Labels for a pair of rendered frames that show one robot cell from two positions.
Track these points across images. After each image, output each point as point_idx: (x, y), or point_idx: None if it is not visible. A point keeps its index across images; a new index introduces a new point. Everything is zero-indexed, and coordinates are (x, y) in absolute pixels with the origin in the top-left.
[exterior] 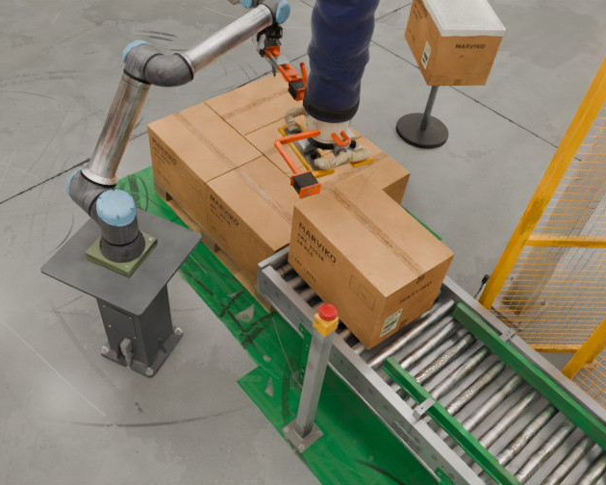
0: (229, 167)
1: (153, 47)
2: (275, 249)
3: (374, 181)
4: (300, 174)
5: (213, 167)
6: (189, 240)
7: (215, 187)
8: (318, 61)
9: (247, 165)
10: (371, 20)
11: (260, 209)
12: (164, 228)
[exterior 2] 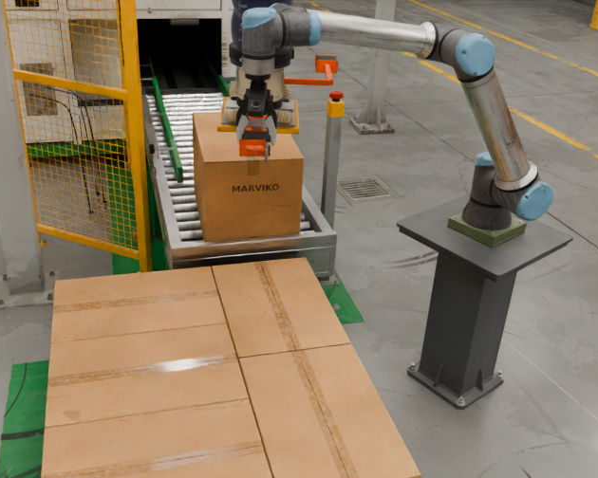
0: (305, 353)
1: (457, 35)
2: (304, 257)
3: (116, 284)
4: (328, 60)
5: (329, 359)
6: (411, 222)
7: (339, 333)
8: None
9: (273, 349)
10: None
11: (294, 294)
12: (436, 235)
